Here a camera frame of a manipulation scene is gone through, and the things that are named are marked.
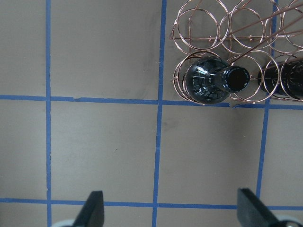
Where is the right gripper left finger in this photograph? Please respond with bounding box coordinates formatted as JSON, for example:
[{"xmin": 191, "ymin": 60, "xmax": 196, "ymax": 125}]
[{"xmin": 72, "ymin": 191, "xmax": 105, "ymax": 227}]

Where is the copper wire wine basket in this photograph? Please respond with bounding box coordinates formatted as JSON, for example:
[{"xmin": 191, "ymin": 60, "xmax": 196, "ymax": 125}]
[{"xmin": 169, "ymin": 0, "xmax": 303, "ymax": 105}]

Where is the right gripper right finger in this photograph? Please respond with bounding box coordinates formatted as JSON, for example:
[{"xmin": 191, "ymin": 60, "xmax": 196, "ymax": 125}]
[{"xmin": 237, "ymin": 188, "xmax": 288, "ymax": 227}]

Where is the dark bottle in basket end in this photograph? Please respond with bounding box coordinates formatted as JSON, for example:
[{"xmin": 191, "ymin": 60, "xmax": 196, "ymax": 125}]
[{"xmin": 258, "ymin": 61, "xmax": 303, "ymax": 100}]

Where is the dark bottle in basket middle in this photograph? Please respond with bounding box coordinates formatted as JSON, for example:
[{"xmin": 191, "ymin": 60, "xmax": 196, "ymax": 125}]
[{"xmin": 183, "ymin": 56, "xmax": 250, "ymax": 105}]

